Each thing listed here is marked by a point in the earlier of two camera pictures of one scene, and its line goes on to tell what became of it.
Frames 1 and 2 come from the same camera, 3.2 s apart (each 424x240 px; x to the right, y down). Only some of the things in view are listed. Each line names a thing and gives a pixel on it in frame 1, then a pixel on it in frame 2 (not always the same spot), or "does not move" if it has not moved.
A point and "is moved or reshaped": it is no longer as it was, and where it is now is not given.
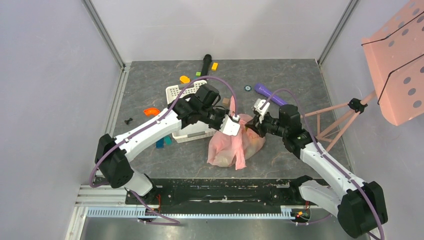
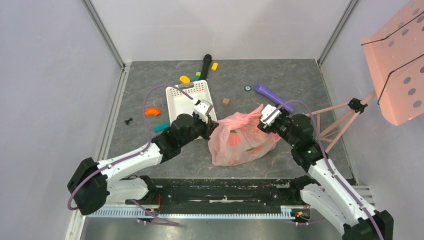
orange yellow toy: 184,79 does not move
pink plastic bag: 227,149 is moved or reshaped
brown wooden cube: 226,102 does not move
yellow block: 214,66 does not move
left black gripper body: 213,118 to 200,127
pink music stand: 394,55 does not move
